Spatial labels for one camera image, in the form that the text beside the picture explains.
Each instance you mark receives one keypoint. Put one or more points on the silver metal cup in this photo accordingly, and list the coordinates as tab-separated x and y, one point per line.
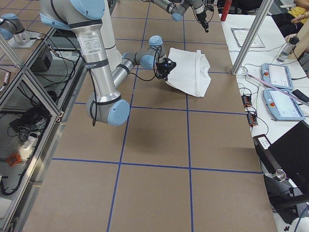
280	175

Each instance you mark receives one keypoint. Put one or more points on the white power strip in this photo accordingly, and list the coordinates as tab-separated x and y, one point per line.
27	145

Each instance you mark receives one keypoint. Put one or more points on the upper orange black usb hub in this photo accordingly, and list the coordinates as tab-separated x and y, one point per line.
246	100

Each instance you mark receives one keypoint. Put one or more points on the grey framed tray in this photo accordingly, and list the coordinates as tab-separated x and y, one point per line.
240	35

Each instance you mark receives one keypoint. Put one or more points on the pink rod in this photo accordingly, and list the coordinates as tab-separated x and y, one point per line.
277	89

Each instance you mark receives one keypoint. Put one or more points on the orange plastic part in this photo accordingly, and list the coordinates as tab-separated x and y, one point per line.
13	159

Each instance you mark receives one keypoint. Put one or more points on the black monitor stand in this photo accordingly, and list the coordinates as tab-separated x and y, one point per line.
289	202

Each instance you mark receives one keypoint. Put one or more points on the black box under table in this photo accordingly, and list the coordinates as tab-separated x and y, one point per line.
43	61

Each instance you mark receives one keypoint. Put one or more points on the red bottle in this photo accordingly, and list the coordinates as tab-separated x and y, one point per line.
226	9

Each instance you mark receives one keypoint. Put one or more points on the clear water bottle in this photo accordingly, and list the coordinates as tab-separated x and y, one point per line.
288	49

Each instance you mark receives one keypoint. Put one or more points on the upper blue teach pendant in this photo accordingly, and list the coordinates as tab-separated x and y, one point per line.
277	75

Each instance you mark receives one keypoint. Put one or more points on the black laptop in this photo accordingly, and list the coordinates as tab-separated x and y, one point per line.
289	153

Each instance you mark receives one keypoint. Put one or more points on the black smartphone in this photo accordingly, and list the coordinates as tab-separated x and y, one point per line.
300	95

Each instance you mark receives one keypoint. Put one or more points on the blue teach pendant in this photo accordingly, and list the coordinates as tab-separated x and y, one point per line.
277	75
281	106

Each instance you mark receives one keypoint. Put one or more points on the aluminium frame post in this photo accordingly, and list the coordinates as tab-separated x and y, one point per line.
257	22

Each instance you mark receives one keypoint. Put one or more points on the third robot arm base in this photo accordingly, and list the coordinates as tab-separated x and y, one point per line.
12	30

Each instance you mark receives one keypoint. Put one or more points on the white long-sleeve printed shirt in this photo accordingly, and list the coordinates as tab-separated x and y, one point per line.
191	72

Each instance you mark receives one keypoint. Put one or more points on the lower blue teach pendant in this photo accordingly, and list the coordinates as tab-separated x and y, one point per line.
281	106

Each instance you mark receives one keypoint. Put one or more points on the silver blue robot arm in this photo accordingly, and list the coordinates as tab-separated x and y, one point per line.
177	12
84	18

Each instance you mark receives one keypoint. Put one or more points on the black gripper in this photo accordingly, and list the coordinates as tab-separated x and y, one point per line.
202	17
161	71

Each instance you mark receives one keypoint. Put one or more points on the person in yellow shirt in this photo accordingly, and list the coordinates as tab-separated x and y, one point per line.
293	20

